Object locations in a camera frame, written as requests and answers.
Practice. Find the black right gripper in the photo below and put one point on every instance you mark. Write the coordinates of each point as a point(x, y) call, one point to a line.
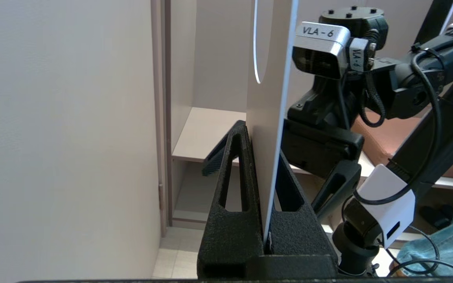
point(321, 145)

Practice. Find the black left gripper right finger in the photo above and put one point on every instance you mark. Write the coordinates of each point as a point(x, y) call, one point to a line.
point(297, 236)

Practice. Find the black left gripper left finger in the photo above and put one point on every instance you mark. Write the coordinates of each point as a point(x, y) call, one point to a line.
point(232, 236)

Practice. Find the white door hanger sign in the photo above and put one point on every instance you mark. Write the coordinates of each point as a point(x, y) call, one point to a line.
point(267, 118)

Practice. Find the white shelf board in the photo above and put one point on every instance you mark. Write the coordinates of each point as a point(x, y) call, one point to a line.
point(203, 133)

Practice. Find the brown seat cushion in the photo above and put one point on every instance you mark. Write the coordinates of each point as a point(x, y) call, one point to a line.
point(383, 137)

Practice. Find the black shoe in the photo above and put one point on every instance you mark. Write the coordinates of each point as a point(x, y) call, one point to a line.
point(435, 216)

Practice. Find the blue denim trouser leg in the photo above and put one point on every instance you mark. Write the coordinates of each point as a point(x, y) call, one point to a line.
point(446, 247)

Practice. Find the small metal frame hinge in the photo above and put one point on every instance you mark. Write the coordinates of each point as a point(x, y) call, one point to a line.
point(161, 196)

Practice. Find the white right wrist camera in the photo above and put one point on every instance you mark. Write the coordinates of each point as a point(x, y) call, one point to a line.
point(321, 51)

